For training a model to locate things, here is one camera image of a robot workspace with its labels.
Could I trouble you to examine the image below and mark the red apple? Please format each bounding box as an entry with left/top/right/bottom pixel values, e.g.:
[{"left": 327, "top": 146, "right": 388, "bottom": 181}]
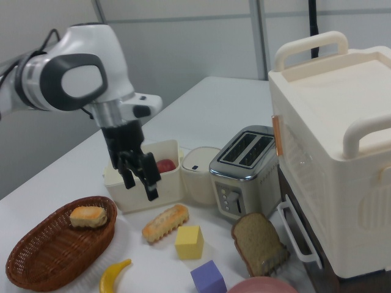
[{"left": 156, "top": 158, "right": 177, "bottom": 174}]

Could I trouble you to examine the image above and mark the yellow foam cube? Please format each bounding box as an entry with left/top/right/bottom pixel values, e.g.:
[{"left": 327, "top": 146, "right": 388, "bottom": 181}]
[{"left": 175, "top": 225, "right": 205, "bottom": 261}]

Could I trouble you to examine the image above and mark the small toy bread roll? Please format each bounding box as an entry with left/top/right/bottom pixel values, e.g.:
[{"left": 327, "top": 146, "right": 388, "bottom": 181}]
[{"left": 70, "top": 206, "right": 108, "bottom": 230}]

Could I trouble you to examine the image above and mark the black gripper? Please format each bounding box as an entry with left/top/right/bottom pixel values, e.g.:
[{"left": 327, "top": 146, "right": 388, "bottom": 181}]
[{"left": 101, "top": 120, "right": 162, "bottom": 202}]

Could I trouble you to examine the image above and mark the small white lidded bin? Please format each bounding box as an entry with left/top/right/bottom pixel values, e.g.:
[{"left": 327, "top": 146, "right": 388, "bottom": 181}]
[{"left": 181, "top": 146, "right": 221, "bottom": 205}]

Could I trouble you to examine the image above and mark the cream and chrome toaster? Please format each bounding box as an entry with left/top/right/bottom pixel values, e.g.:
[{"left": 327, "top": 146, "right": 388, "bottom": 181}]
[{"left": 208, "top": 125, "right": 280, "bottom": 218}]

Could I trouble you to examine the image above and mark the yellow banana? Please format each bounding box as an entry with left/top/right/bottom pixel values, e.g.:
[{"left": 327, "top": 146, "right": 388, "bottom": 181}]
[{"left": 98, "top": 258, "right": 133, "bottom": 293}]

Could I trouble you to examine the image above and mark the purple foam cube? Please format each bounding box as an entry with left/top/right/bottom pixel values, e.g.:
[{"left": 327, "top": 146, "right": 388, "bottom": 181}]
[{"left": 190, "top": 260, "right": 227, "bottom": 293}]

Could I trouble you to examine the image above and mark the long toy bread loaf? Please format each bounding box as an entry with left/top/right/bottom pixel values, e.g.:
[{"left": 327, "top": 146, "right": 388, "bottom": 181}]
[{"left": 142, "top": 204, "right": 190, "bottom": 244}]

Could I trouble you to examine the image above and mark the pink plastic plate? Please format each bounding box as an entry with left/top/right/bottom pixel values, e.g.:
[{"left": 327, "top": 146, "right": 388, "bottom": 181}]
[{"left": 227, "top": 276, "right": 299, "bottom": 293}]

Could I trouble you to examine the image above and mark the white square plastic container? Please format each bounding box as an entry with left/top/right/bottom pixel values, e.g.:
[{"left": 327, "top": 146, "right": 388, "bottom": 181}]
[{"left": 103, "top": 139, "right": 186, "bottom": 214}]

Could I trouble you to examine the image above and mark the cream toy cabinet with handles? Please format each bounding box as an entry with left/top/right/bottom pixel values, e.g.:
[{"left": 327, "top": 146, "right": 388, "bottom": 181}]
[{"left": 268, "top": 31, "right": 391, "bottom": 280}]

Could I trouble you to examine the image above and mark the black vertical pole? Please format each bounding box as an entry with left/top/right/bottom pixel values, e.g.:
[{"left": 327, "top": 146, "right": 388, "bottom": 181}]
[{"left": 307, "top": 0, "right": 321, "bottom": 59}]

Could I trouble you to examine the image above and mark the brown wicker basket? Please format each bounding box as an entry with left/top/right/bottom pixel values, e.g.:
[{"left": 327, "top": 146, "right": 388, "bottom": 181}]
[{"left": 5, "top": 195, "right": 119, "bottom": 292}]

